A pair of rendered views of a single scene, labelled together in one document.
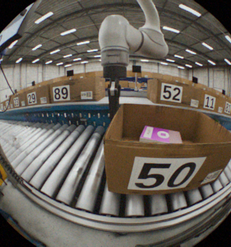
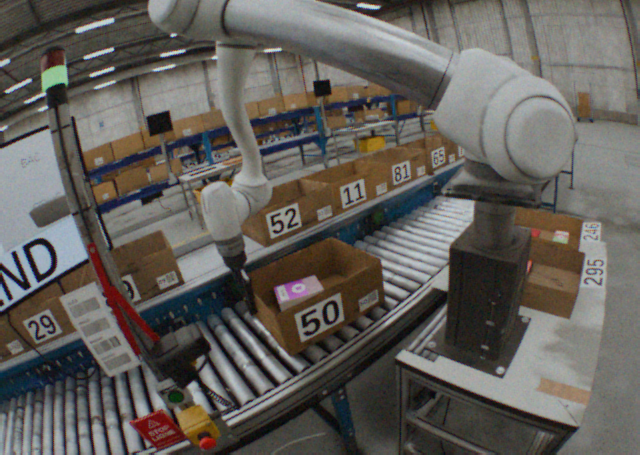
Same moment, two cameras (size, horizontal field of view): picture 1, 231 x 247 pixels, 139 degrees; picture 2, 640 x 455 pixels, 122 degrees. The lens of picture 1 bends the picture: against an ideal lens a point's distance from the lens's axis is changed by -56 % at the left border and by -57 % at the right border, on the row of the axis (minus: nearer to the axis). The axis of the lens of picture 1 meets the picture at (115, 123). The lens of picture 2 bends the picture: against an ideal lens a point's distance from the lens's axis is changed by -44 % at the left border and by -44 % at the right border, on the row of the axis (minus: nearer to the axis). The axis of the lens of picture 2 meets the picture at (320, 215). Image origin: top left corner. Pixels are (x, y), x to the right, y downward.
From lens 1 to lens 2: 0.73 m
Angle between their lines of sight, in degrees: 37
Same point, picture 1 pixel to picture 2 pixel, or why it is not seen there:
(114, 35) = (231, 225)
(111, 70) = (236, 260)
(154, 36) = (259, 195)
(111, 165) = (284, 328)
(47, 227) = not seen: outside the picture
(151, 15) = (252, 160)
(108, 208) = (301, 364)
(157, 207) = (333, 344)
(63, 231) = not seen: outside the picture
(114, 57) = (236, 248)
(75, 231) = not seen: outside the picture
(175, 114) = (301, 258)
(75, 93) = (147, 284)
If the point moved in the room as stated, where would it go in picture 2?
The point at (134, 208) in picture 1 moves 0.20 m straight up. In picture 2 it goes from (317, 353) to (303, 301)
